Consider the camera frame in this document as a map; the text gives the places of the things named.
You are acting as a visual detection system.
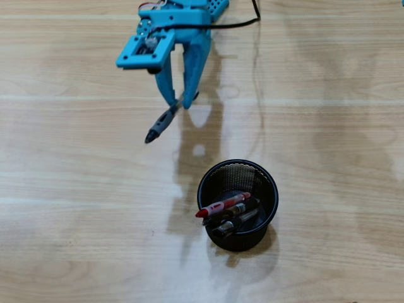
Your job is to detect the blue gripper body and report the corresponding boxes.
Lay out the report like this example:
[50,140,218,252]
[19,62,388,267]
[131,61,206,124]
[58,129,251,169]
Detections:
[135,8,212,42]

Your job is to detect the red white servo wires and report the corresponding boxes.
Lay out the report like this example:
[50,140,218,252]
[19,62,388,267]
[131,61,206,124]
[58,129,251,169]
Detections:
[138,1,168,13]

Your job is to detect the clear grey grip pen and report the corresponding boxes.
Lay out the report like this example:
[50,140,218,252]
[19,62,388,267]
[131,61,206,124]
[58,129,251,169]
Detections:
[144,90,200,145]

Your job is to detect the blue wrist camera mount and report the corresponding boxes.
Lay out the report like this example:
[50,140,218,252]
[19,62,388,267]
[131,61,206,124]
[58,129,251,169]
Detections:
[115,31,177,75]

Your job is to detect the red retractable pen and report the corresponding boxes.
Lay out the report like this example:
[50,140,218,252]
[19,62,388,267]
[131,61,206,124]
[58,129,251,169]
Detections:
[194,191,252,219]

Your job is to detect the clear black capped pen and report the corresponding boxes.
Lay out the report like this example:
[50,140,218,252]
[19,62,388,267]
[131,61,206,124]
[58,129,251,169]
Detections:
[211,208,261,239]

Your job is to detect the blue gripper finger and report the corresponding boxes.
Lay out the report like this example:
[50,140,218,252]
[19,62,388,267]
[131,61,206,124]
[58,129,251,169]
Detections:
[174,29,212,110]
[153,52,178,107]

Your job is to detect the black camera cable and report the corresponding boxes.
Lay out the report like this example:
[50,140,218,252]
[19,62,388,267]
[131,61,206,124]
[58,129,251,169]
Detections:
[151,0,261,32]

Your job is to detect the black mesh pen holder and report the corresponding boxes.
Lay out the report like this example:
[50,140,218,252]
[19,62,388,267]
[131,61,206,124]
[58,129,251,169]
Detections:
[196,159,279,253]

